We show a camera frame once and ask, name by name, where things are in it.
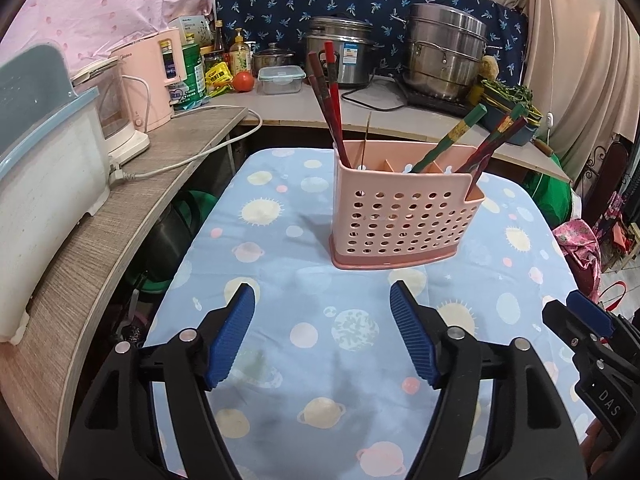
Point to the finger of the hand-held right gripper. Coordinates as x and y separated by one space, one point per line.
592 315
570 330

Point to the white printed box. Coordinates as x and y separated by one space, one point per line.
192 30

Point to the green plastic bag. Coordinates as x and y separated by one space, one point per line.
550 200

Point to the white plastic storage bin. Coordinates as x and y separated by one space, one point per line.
45 185

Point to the green tin can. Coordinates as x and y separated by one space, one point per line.
190 80

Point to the dark sauce bottle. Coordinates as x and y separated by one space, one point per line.
219 40

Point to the dark purple chopstick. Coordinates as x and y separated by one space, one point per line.
505 146
520 125

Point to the yellow snack packet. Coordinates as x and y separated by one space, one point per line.
217 77

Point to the grey wooden counter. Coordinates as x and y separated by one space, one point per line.
100 260

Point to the yellow pump bottle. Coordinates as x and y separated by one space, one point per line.
241 57

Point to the stainless steel steamer pot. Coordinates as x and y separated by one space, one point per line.
440 50

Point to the black induction cooker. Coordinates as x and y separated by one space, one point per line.
430 102

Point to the small pot with lid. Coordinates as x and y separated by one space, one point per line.
270 60

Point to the grey-blue perforated lid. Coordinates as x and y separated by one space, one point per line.
30 80

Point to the pink dotted wall cloth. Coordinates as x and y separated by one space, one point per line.
100 5

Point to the red tomato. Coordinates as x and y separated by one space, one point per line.
243 81

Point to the silver rice cooker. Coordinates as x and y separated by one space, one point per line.
355 60

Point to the gold flower spoon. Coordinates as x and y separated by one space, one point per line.
368 140

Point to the beige curtain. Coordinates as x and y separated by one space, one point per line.
590 35

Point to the tan lumpy root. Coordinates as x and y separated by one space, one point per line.
490 66

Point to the dark metal pot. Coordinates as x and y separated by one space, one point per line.
172 240

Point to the green chopstick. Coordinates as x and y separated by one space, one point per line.
450 137
517 111

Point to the glass container blue lid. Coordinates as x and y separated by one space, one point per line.
280 82

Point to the green plastic bucket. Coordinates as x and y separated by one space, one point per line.
197 210

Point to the white clear countertop appliance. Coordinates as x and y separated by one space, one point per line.
117 110

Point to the black iron chair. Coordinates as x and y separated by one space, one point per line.
622 160

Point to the navy printed wall cloth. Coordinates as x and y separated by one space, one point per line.
280 10

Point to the blue planter with greens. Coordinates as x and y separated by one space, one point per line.
510 94

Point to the red chopstick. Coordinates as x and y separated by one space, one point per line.
492 140
329 52

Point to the blue planet print tablecloth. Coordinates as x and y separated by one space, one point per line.
300 240

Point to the pink perforated utensil basket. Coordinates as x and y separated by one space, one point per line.
400 210

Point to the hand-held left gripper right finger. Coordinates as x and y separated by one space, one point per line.
412 335

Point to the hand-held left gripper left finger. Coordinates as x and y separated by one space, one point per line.
230 340

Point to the pink electric kettle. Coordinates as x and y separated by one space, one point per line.
150 70

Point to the pink floral cloth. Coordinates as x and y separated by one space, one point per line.
575 240

